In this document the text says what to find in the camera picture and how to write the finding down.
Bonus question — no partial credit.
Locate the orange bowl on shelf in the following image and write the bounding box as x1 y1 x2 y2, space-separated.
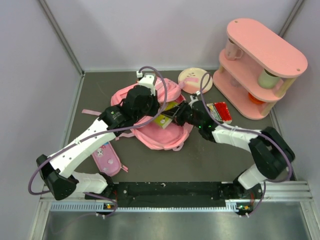
248 93 265 105

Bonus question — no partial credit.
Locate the pink mug on shelf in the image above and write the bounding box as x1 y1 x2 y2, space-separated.
224 38 244 61

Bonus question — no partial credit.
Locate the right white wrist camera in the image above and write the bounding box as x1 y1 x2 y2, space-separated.
189 90 201 106

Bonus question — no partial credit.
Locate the colourful patterned book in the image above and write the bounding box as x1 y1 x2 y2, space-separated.
206 103 222 122

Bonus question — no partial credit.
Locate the purple cartoon pencil case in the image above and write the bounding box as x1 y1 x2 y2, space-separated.
92 142 129 177

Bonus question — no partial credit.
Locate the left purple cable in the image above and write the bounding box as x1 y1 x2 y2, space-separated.
27 65 169 217

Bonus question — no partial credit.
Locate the green comic book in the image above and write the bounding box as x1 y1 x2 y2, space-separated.
153 101 178 129

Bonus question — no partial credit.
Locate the cream and pink plate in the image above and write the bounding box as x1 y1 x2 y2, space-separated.
178 67 213 94

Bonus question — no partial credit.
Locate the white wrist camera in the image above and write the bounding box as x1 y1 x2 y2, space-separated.
189 90 201 106
136 70 157 96

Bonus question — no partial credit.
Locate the red sponge block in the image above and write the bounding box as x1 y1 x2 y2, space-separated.
213 102 233 124

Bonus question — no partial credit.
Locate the pale green cup on shelf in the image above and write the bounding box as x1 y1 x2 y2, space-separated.
257 69 281 89

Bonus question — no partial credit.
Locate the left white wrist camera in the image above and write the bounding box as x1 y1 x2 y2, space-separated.
136 70 157 96

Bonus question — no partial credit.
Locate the grey slotted cable duct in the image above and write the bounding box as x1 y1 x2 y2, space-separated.
50 202 105 212

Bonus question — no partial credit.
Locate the pink student backpack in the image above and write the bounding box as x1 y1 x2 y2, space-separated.
82 77 193 151

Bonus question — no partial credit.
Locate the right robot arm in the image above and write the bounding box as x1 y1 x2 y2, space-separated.
162 100 295 198

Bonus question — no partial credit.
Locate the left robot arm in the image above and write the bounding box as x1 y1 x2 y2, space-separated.
36 84 160 201

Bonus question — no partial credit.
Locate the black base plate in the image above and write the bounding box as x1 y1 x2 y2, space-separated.
101 181 262 208

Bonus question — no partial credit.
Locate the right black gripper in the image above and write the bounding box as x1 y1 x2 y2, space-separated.
161 100 203 129

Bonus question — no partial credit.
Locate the pink three-tier shelf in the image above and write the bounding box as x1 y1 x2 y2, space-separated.
213 18 308 120

